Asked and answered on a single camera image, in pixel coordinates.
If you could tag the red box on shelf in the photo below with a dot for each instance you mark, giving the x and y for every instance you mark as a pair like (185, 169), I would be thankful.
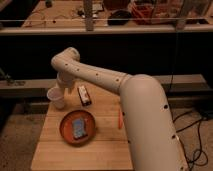
(142, 14)

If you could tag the white ceramic cup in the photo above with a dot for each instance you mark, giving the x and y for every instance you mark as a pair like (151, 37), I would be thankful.
(56, 96)

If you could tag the blue sponge in bowl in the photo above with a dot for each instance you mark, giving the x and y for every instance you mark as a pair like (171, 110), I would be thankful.
(78, 126)

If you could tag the black white eraser block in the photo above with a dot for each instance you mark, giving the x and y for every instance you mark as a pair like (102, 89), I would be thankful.
(84, 95)

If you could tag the black round object on shelf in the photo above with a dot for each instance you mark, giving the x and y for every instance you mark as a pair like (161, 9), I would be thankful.
(119, 17)

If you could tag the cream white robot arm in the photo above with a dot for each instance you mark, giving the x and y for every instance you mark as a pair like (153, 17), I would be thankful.
(153, 142)

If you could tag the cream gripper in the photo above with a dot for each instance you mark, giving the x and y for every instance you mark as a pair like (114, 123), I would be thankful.
(65, 80)

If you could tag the metal vertical post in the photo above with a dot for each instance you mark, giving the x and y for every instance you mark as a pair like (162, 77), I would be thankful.
(88, 15)

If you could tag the orange round bowl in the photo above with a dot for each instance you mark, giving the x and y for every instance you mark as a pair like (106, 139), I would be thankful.
(66, 130)

